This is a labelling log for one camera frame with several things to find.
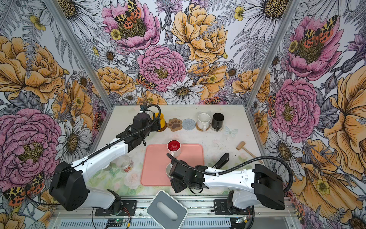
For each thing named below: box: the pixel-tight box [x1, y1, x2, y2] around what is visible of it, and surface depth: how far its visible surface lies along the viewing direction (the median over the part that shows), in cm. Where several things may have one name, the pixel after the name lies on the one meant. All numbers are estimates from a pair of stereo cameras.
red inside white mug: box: [166, 139, 182, 158], surface depth 92 cm
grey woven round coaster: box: [182, 118, 196, 131], surface depth 111 cm
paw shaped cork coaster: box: [166, 117, 183, 132], surface depth 111 cm
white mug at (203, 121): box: [197, 112, 212, 132], surface depth 104 cm
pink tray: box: [140, 143, 205, 187], surface depth 95 cm
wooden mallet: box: [235, 140, 264, 165], surface depth 98 cm
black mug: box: [211, 112, 225, 132], surface depth 104 cm
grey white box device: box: [146, 189, 188, 229], surface depth 71 cm
